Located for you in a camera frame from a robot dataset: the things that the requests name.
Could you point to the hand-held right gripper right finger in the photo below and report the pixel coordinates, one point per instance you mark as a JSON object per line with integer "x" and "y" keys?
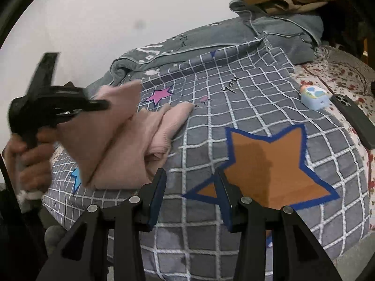
{"x": 227, "y": 207}

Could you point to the grey checked star blanket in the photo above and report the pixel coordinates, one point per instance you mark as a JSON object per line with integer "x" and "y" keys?
{"x": 263, "y": 108}

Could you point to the pink garment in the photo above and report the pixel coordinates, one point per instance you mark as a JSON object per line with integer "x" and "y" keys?
{"x": 117, "y": 152}

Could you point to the phone in grey case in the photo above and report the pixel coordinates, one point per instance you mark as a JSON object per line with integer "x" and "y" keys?
{"x": 354, "y": 117}

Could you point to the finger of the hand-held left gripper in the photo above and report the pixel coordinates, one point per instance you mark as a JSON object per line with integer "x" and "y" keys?
{"x": 98, "y": 104}

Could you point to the floral bedsheet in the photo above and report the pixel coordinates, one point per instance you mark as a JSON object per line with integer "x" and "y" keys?
{"x": 345, "y": 73}

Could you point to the grey-blue pajama garment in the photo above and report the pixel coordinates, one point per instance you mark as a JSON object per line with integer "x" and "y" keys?
{"x": 205, "y": 38}

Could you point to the brown folded garment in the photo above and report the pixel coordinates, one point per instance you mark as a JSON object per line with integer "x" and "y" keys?
{"x": 263, "y": 0}

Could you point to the small blue toy box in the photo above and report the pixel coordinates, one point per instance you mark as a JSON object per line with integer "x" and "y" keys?
{"x": 315, "y": 98}

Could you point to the wooden chair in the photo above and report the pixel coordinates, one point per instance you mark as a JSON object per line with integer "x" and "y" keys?
{"x": 351, "y": 20}

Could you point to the person's left hand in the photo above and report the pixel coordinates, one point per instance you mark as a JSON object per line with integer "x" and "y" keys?
{"x": 32, "y": 169}

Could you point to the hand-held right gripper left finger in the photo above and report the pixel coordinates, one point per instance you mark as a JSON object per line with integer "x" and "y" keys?
{"x": 157, "y": 199}

